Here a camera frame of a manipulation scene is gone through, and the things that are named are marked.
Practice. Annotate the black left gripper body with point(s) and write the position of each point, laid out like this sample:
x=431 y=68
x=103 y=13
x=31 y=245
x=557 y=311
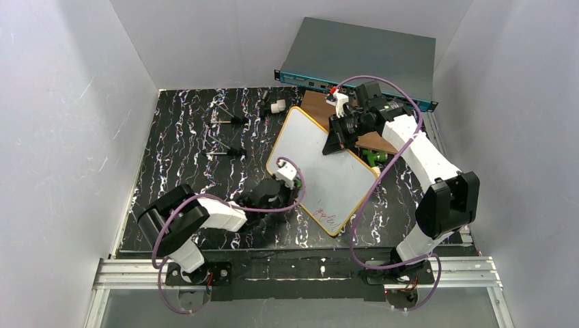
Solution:
x=280 y=192

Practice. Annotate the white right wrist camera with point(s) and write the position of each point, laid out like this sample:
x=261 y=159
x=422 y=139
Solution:
x=338 y=100

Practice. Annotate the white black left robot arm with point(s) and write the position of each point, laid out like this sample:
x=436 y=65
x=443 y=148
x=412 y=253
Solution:
x=169 y=223

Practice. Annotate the orange framed whiteboard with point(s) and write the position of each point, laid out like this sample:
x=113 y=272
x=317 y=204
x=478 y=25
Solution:
x=335 y=184

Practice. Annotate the teal network switch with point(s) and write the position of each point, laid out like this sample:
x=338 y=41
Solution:
x=325 y=53

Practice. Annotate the white black pipe fitting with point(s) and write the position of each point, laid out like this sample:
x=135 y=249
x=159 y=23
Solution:
x=274 y=107

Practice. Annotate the green black whiteboard eraser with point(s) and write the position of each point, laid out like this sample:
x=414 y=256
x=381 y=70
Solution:
x=298 y=183

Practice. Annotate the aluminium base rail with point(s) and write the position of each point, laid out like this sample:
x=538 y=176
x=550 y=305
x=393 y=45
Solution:
x=293 y=275

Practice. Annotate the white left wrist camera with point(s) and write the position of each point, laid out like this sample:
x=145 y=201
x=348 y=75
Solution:
x=287 y=173

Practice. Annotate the brown wooden board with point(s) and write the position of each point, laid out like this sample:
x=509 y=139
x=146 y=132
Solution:
x=316 y=106

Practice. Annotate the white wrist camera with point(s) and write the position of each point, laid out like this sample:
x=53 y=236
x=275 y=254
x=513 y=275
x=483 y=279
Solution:
x=338 y=100
x=287 y=173

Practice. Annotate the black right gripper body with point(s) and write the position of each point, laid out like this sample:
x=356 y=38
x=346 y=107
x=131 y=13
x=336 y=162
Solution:
x=337 y=133

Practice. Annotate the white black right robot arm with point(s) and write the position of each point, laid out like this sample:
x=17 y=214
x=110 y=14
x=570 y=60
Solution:
x=450 y=196

